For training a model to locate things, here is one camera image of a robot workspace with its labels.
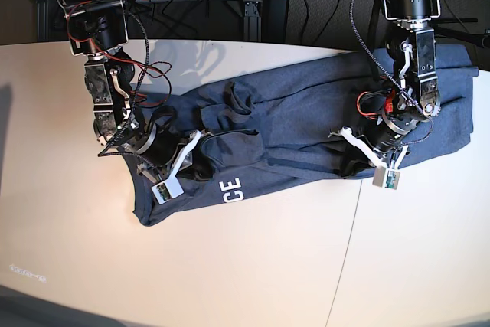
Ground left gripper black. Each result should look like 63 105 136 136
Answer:
339 114 416 179

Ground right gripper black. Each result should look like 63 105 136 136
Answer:
128 123 214 181

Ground blue grey T-shirt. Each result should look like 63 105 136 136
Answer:
124 43 479 228

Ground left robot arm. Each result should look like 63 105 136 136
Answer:
340 0 441 181

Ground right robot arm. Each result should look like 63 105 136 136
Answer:
56 0 213 181

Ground black tripod stand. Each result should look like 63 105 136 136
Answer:
348 0 490 54

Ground black power adapter brick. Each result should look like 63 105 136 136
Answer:
262 0 289 44

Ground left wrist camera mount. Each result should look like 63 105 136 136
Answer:
328 126 408 190

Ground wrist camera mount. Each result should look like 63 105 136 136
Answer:
328 126 408 190
136 130 206 205

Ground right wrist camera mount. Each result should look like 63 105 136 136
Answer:
136 130 206 205

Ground aluminium frame post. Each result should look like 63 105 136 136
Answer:
224 0 263 43

